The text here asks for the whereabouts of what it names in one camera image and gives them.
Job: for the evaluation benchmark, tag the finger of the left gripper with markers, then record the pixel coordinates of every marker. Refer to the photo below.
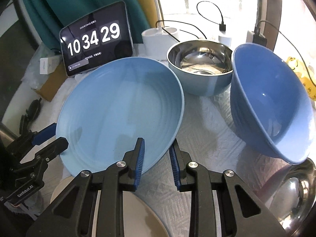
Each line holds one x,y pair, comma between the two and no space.
49,152
45,134

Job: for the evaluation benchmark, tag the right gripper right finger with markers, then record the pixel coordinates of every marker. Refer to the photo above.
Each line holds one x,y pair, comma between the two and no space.
179,160

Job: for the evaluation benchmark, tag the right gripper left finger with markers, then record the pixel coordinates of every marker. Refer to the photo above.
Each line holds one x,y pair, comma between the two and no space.
134,160

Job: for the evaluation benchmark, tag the small light blue plate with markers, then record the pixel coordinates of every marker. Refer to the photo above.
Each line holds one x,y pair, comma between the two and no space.
113,106

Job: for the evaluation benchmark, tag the large beige plate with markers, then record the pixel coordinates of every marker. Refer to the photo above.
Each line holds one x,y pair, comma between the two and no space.
117,213

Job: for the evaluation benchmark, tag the small steel blue bowl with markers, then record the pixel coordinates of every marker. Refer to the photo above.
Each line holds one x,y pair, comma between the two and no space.
203,67

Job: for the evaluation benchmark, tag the large blue bowl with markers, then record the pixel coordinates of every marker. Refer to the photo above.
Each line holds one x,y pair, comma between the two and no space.
270,106

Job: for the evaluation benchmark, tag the large steel bowl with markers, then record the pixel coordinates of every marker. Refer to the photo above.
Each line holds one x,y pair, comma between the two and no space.
289,194

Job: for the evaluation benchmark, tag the black sunglasses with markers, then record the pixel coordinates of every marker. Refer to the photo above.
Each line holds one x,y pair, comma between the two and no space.
31,115

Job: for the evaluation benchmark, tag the cardboard box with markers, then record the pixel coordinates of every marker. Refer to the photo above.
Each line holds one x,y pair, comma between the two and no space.
53,83

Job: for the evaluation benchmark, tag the white small box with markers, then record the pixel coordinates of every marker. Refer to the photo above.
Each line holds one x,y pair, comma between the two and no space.
49,64

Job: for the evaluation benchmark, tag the tablet showing clock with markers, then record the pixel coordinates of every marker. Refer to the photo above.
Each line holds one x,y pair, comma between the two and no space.
97,38

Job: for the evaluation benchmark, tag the white desk lamp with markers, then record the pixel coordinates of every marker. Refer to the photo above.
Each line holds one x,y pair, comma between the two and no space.
157,41

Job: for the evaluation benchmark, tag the teal curtain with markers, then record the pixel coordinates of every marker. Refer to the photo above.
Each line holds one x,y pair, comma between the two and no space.
50,16

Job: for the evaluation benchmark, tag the black power adapter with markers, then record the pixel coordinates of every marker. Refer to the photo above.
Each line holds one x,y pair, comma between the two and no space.
258,38

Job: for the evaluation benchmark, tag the yellow bag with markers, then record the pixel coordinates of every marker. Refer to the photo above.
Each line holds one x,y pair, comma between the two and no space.
306,77

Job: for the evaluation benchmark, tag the white charger with cable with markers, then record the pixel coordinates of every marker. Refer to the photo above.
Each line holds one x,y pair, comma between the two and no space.
223,38

